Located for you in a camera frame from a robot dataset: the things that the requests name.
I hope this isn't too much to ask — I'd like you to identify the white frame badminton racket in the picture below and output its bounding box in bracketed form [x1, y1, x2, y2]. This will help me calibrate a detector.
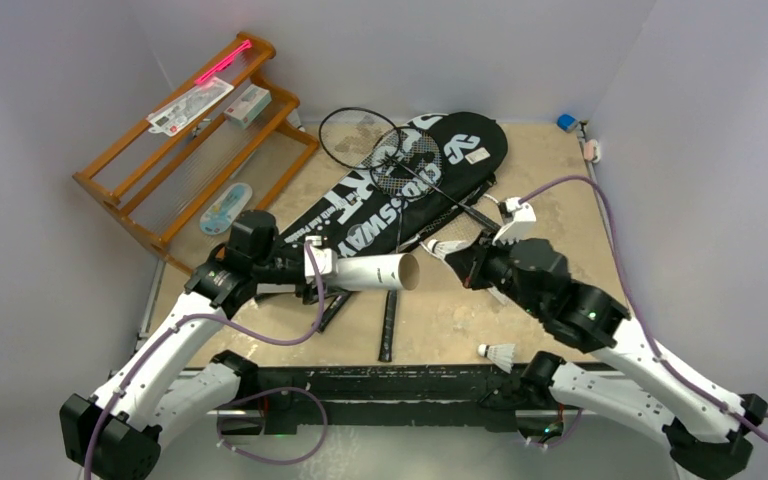
[421, 194, 501, 251]

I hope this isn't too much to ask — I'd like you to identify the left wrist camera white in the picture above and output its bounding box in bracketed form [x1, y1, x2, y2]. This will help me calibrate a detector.
[303, 235, 338, 281]

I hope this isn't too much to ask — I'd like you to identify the pink white small object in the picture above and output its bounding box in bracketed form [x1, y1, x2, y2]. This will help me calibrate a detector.
[582, 139, 601, 164]

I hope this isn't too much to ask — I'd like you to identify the white shuttlecock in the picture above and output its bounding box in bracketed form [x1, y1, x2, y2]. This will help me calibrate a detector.
[477, 343, 516, 374]
[421, 238, 471, 260]

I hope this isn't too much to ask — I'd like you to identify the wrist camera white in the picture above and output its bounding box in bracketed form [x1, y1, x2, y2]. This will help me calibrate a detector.
[492, 197, 537, 247]
[303, 235, 338, 281]

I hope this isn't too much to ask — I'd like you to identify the white shuttlecock tube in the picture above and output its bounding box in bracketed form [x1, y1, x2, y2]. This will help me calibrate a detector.
[328, 253, 420, 291]

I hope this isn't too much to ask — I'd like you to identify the black badminton racket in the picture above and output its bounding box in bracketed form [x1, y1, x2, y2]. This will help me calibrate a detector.
[318, 107, 503, 233]

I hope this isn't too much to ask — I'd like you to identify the small teal white box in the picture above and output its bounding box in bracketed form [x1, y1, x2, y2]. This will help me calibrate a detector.
[224, 84, 272, 128]

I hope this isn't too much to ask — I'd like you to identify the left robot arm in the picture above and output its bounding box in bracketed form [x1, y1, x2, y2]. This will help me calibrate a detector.
[59, 210, 338, 479]

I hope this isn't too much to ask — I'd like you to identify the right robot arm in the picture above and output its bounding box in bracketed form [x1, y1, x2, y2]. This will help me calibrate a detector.
[428, 235, 768, 479]

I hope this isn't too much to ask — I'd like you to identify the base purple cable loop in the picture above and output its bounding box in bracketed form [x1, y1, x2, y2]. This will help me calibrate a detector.
[216, 384, 330, 466]

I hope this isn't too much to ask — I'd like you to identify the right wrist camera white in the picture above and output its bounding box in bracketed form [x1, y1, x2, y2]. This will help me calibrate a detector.
[492, 197, 537, 247]

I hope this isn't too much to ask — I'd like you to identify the blue toothbrush blister pack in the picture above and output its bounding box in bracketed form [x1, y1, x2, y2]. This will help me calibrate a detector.
[199, 182, 253, 235]

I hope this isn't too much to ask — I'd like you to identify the black racket under bag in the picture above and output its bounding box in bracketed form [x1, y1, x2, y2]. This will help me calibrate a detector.
[300, 175, 497, 296]

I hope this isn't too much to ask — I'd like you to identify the white packaged card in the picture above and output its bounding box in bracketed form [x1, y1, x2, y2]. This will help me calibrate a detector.
[147, 77, 234, 137]

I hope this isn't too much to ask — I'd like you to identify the wooden tiered shelf rack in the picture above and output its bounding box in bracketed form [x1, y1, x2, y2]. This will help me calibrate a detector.
[73, 32, 319, 273]

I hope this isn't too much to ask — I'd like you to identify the blue small object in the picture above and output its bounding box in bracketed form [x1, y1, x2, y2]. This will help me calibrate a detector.
[556, 114, 579, 133]

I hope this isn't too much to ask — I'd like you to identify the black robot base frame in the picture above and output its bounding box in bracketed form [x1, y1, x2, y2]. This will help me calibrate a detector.
[102, 360, 624, 442]

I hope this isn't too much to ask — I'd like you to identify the black racket bag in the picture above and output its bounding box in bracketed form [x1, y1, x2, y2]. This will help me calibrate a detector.
[271, 111, 510, 266]

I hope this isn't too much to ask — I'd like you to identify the white shuttlecock front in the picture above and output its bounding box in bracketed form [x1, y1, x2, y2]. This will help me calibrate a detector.
[477, 343, 516, 374]

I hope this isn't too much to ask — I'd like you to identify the black racket on bag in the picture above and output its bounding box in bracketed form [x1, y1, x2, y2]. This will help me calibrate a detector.
[368, 126, 443, 364]

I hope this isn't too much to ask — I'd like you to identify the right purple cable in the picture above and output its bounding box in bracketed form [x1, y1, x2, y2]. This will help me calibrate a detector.
[518, 175, 768, 465]

